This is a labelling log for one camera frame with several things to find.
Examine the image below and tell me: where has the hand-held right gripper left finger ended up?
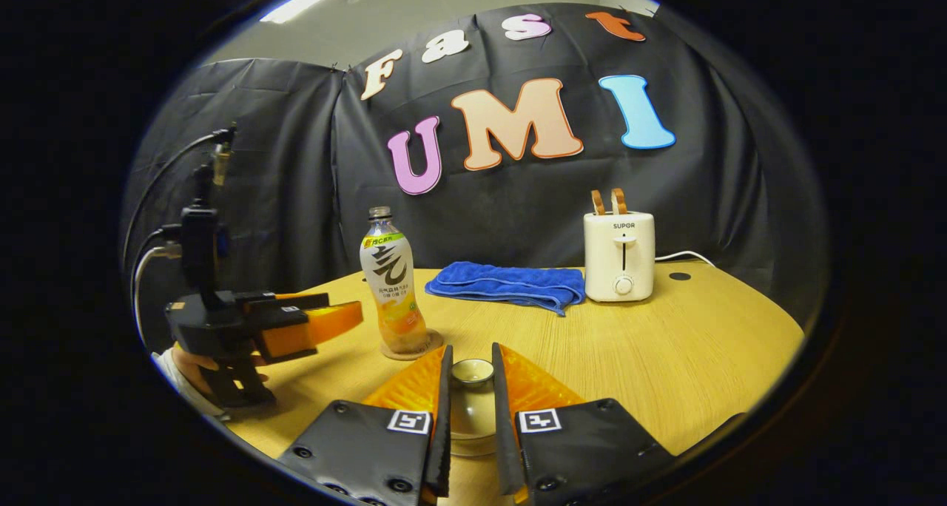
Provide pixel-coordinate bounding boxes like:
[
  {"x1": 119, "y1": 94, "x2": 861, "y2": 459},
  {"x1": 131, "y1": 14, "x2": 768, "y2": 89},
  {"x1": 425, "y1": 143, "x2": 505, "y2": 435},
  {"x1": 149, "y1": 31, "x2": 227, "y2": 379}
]
[{"x1": 275, "y1": 345, "x2": 454, "y2": 506}]

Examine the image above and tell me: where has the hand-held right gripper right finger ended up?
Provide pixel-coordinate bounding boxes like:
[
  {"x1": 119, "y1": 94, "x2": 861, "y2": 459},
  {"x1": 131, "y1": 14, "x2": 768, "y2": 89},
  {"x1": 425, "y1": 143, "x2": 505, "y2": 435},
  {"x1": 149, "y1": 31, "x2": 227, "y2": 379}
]
[{"x1": 492, "y1": 343, "x2": 675, "y2": 506}]

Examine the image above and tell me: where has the cream ceramic teacup lid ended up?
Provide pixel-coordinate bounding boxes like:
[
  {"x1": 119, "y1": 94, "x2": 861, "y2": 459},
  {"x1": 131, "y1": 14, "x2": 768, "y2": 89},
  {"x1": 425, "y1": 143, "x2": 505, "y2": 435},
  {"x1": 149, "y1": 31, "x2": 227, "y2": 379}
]
[{"x1": 449, "y1": 358, "x2": 499, "y2": 442}]

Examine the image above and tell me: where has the clear labelled water bottle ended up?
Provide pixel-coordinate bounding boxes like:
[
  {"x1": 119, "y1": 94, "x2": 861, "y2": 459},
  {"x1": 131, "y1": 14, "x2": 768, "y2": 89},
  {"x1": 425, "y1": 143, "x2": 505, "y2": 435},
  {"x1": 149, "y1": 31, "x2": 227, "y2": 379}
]
[{"x1": 360, "y1": 206, "x2": 432, "y2": 356}]

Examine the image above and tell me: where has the round brown coaster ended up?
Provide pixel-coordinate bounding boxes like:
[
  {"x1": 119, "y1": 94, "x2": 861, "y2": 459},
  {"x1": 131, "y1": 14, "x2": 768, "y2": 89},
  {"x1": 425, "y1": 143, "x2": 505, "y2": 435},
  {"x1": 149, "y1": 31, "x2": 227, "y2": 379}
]
[{"x1": 380, "y1": 328, "x2": 445, "y2": 362}]

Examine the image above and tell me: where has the blue folded towel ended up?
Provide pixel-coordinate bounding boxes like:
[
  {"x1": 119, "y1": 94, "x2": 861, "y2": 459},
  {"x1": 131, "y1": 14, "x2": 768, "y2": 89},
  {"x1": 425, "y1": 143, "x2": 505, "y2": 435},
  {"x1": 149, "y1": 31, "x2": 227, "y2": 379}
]
[{"x1": 425, "y1": 261, "x2": 587, "y2": 317}]

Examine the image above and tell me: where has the white toaster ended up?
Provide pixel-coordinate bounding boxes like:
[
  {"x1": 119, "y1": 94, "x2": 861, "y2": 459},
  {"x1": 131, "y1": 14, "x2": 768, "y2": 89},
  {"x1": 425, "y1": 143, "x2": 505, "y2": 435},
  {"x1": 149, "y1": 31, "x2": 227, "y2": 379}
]
[{"x1": 583, "y1": 212, "x2": 657, "y2": 303}]

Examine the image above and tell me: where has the black backdrop cloth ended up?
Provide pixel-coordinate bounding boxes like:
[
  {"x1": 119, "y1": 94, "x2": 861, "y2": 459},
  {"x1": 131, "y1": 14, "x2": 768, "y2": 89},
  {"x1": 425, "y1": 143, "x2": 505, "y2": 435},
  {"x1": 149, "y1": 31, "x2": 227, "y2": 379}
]
[{"x1": 122, "y1": 1, "x2": 829, "y2": 344}]

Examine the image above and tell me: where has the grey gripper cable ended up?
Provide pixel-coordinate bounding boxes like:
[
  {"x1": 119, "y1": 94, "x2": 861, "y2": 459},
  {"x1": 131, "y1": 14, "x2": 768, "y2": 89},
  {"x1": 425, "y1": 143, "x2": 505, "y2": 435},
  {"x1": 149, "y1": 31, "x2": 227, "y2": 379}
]
[{"x1": 132, "y1": 243, "x2": 183, "y2": 344}]

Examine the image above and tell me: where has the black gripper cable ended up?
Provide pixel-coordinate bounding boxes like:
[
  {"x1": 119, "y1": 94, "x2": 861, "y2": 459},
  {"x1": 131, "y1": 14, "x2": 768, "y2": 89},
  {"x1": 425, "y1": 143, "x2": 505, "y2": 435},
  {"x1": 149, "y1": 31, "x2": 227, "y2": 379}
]
[{"x1": 121, "y1": 124, "x2": 238, "y2": 270}]

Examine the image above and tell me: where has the white toaster cable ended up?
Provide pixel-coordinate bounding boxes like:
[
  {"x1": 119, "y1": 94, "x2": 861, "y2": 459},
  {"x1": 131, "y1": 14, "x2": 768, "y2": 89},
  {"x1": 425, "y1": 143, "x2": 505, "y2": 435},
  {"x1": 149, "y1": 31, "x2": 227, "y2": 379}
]
[{"x1": 654, "y1": 251, "x2": 718, "y2": 269}]

